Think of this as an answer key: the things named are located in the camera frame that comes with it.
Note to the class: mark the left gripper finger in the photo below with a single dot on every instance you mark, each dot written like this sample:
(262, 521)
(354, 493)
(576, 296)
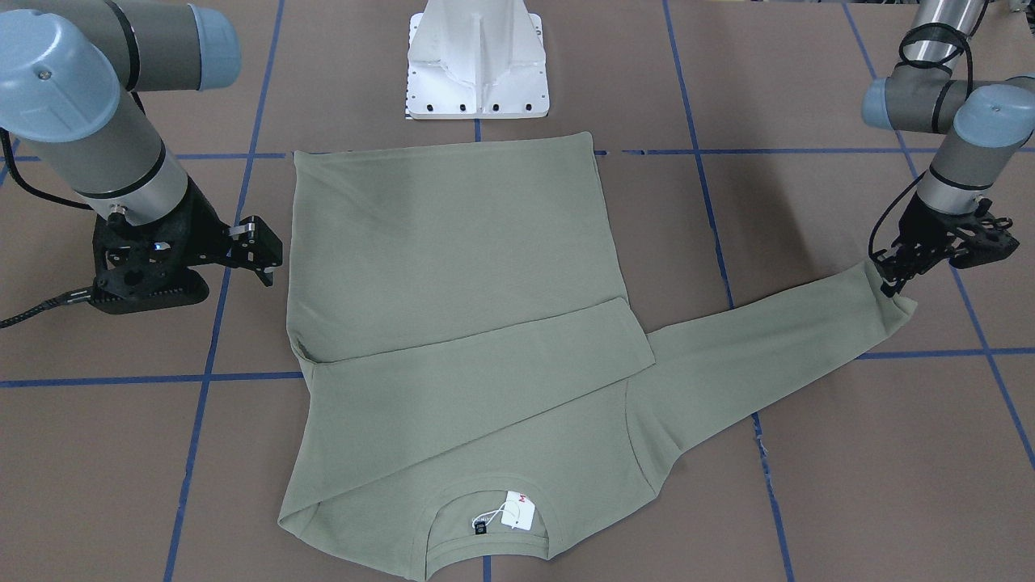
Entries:
(893, 280)

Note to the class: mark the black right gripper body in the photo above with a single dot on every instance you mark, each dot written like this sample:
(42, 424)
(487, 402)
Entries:
(200, 227)

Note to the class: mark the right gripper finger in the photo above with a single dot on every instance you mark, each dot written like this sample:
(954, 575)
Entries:
(255, 247)

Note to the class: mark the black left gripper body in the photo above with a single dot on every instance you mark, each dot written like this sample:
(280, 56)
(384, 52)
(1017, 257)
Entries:
(924, 227)

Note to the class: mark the olive green long-sleeve shirt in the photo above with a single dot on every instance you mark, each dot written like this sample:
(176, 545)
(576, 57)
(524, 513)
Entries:
(462, 323)

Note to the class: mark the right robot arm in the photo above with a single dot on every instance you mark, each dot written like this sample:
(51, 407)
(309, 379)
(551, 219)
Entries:
(74, 132)

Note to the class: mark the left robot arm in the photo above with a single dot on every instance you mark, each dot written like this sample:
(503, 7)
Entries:
(932, 89)

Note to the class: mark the white shirt price tag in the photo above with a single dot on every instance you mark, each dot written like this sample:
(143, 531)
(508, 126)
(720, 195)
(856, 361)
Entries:
(518, 511)

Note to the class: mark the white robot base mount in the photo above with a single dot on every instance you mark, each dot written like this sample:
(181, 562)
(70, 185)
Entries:
(476, 60)

